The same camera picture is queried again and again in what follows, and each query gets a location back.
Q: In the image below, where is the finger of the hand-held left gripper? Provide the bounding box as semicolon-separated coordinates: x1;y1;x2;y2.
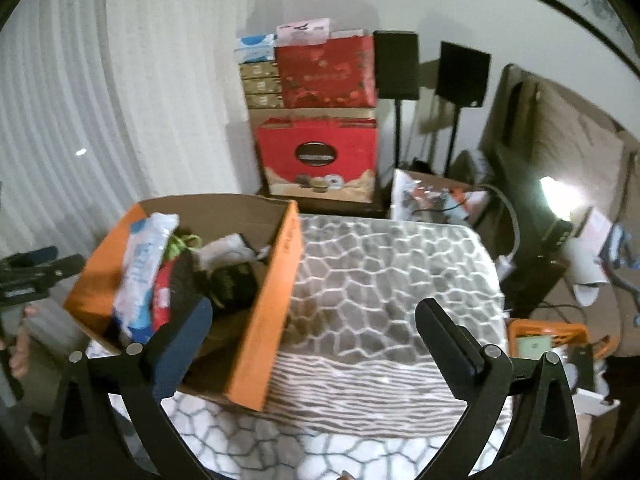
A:
0;254;86;287
0;246;59;272

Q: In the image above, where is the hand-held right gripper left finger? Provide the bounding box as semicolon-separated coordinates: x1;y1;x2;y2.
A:
45;296;214;480

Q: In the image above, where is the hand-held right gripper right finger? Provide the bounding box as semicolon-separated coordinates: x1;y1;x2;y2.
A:
414;297;582;480

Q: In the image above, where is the red packet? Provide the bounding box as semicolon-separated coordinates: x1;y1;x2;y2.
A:
152;267;174;334

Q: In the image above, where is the black cloth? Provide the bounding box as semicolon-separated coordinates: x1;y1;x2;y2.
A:
160;250;212;332

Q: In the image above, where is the black pouch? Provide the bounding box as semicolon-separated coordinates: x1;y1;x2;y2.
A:
210;262;262;311

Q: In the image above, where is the white plastic bag blue print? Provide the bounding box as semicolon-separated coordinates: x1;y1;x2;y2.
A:
112;212;180;343

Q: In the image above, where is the orange cardboard box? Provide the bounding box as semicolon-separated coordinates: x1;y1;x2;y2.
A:
63;193;303;411

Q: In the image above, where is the green yarn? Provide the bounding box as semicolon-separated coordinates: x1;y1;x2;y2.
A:
167;231;203;262

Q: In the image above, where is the white cloth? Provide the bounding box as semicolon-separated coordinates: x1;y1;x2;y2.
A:
197;232;274;272

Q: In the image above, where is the person's left hand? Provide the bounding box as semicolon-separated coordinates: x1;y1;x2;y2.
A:
10;306;39;379

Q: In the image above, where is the grey white patterned blanket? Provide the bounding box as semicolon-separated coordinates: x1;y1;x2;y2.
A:
85;212;516;480

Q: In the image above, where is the orange basket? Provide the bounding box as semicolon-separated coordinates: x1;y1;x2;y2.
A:
507;319;621;362

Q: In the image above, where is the open cardboard box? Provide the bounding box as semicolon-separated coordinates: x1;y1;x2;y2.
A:
390;169;494;227

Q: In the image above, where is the clear plastic bag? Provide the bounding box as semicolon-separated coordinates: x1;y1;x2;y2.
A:
392;170;474;224

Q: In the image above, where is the lit lamp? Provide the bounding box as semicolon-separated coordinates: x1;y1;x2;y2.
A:
539;176;582;217

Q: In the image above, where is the dark wooden nightstand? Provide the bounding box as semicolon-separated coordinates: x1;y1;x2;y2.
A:
257;187;391;220

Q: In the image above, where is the white curtain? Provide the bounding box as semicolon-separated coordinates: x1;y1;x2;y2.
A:
0;0;263;266

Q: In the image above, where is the red gift bag oval label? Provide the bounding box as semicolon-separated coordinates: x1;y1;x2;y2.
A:
256;117;378;204

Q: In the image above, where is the brown headboard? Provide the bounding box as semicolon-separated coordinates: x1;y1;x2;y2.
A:
480;63;640;216

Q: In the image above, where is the black speaker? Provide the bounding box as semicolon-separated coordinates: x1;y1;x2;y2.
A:
435;41;492;110
372;30;421;102

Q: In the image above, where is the red floral gift box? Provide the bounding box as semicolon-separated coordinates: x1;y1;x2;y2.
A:
274;35;377;109

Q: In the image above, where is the blue white tissue pack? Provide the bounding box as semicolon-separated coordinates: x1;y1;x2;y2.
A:
236;34;277;64

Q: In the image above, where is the pink tissue pack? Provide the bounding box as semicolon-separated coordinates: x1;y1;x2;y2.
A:
276;18;332;47

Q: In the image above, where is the grey cable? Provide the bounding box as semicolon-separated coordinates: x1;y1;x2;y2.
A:
470;182;524;267

